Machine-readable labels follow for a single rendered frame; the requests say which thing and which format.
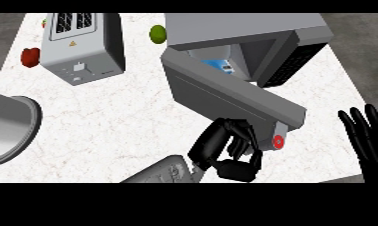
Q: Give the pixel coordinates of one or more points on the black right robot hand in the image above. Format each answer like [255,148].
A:
[363,136]

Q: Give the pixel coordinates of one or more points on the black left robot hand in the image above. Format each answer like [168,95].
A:
[215,143]

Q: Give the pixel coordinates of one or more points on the grey microwave door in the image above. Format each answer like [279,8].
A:
[221,90]

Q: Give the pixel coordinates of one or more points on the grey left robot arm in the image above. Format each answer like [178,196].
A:
[162,172]

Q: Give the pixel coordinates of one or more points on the blue milk carton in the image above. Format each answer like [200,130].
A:
[220,64]

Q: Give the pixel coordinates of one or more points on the grey microwave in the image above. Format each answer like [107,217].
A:
[274,40]

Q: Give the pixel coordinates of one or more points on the green lime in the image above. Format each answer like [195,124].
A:
[158,34]

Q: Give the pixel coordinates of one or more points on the grey toaster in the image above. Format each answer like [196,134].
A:
[81,50]

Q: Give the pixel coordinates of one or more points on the grey metal pot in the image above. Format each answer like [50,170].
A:
[14,126]

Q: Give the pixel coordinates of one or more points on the red apple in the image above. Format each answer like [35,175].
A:
[29,57]

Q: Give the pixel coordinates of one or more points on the small red green fruit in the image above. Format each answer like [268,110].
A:
[42,23]

